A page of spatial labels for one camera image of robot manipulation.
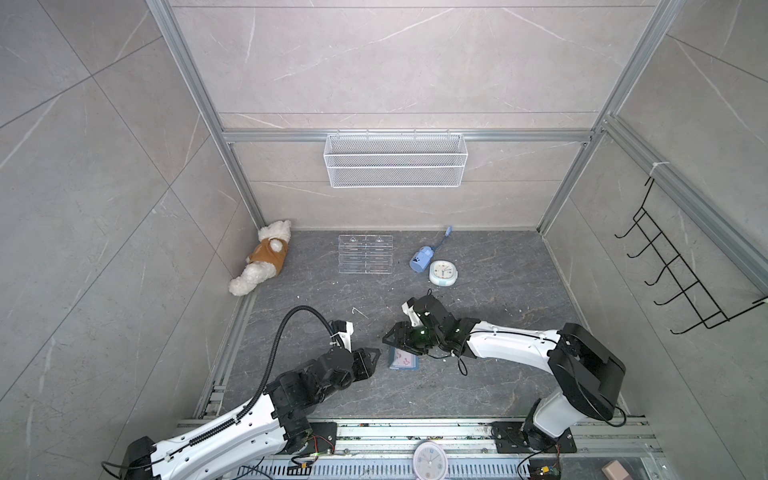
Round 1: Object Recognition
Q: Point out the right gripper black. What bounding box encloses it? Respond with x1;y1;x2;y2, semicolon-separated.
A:
380;321;444;355

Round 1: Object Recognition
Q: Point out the blue leather card holder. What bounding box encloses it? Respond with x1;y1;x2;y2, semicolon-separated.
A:
389;347;419;371

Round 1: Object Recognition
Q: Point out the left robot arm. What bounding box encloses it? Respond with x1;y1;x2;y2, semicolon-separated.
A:
102;347;381;479

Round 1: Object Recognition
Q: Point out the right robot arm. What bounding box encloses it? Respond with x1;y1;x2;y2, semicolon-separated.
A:
382;294;626;450

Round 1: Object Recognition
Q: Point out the small white round clock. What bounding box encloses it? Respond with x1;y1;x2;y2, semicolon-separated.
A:
428;260;458;286

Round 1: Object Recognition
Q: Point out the blue brush tool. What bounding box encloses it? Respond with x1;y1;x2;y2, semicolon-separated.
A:
409;226;452;273

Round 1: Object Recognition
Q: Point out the clear acrylic organizer tray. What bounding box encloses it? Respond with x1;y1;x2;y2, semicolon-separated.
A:
338;234;394;275

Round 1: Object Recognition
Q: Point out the white clock at front edge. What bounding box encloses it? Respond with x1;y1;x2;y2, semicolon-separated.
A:
412;441;449;480

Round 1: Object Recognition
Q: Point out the white teddy bear brown vest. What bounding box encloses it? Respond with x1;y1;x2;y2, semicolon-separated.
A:
228;220;292;297

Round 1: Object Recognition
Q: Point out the pink block at front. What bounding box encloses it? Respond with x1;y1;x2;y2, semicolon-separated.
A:
601;460;632;480

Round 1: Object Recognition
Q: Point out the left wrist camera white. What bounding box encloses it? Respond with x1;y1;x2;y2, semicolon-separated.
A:
331;320;354;351

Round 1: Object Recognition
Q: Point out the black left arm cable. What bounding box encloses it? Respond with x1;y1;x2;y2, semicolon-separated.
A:
239;304;337;421

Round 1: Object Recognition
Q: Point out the aluminium front rail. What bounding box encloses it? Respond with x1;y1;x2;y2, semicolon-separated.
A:
179;416;667;480

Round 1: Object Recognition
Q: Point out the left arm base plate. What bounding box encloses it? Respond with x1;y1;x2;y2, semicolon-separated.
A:
281;421;338;456

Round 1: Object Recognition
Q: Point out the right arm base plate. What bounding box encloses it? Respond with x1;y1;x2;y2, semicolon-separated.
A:
490;421;577;454

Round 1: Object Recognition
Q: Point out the white wire mesh basket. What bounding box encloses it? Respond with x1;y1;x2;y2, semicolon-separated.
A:
323;133;468;188

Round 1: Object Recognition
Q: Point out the black wire hook rack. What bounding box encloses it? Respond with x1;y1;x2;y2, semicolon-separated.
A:
614;177;767;336

